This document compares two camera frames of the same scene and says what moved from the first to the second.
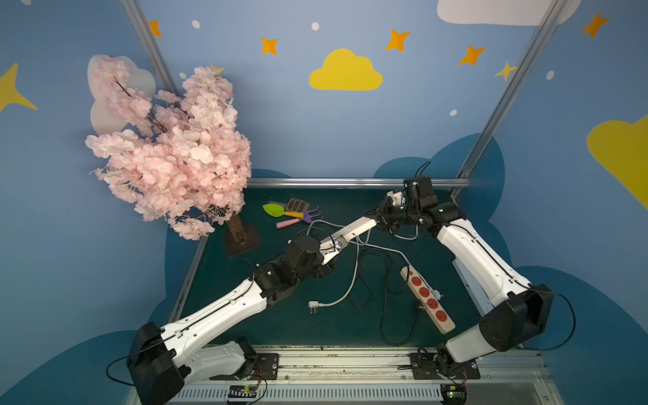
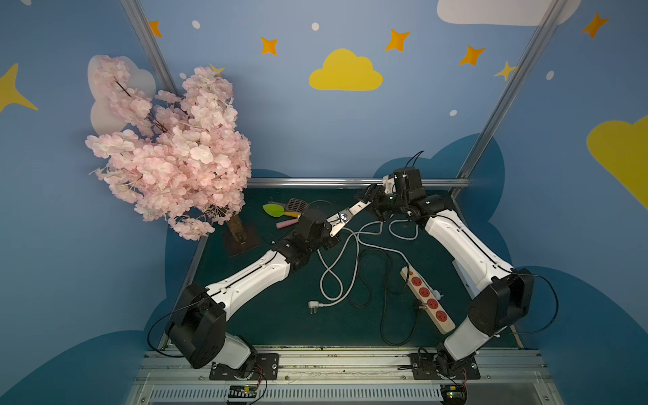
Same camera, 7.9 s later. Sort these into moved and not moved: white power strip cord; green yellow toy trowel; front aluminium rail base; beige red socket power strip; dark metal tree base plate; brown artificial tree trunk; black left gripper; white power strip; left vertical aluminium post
Moved: white power strip cord; white power strip; black left gripper
Not moved: brown artificial tree trunk; left vertical aluminium post; front aluminium rail base; beige red socket power strip; dark metal tree base plate; green yellow toy trowel
